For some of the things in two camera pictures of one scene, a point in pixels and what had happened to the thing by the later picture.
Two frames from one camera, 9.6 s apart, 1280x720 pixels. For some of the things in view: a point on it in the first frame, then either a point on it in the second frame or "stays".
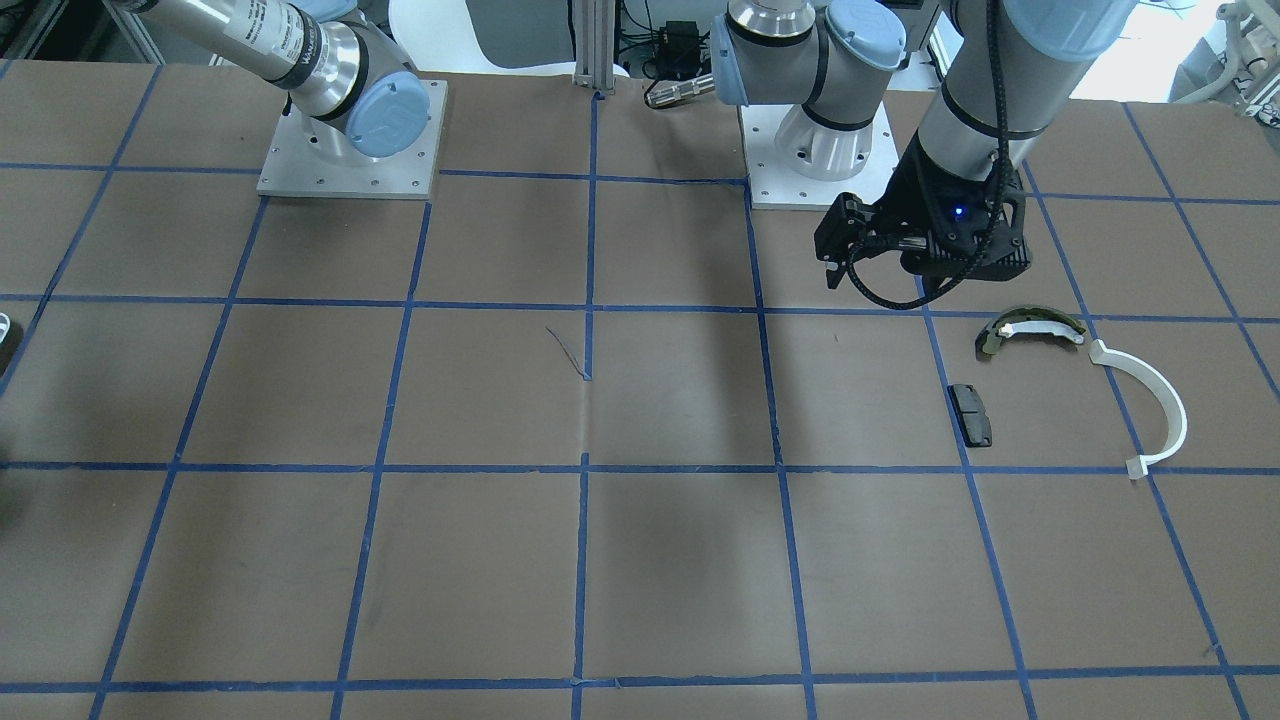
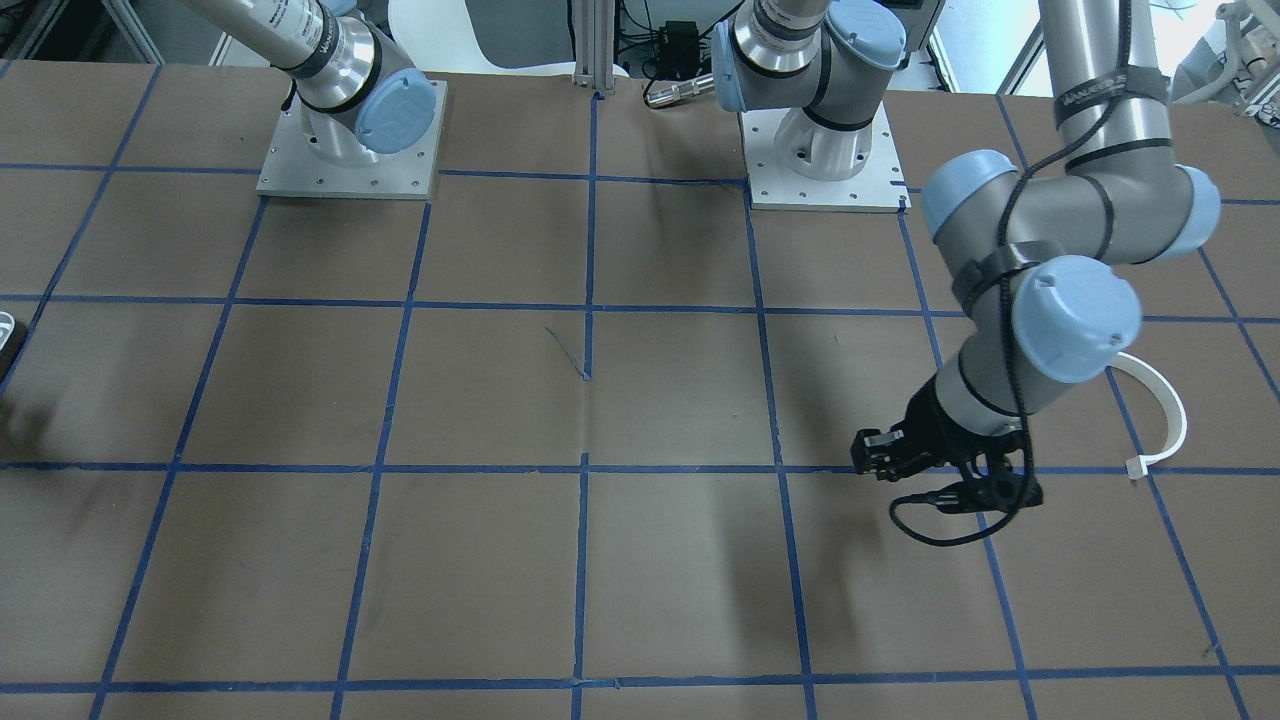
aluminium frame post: x=595 y=45 stays
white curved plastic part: x=1177 y=418 stays
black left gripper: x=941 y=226 -> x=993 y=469
